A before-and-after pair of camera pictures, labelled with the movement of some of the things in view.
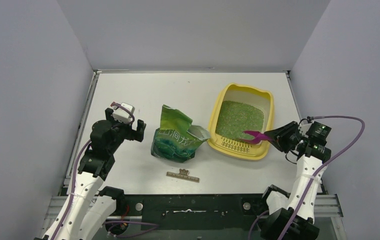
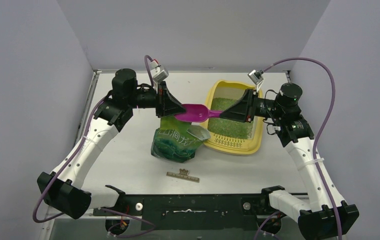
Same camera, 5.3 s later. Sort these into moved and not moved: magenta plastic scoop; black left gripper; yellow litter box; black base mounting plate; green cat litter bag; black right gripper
Moved: black left gripper; magenta plastic scoop; yellow litter box; black right gripper
Not moved: black base mounting plate; green cat litter bag
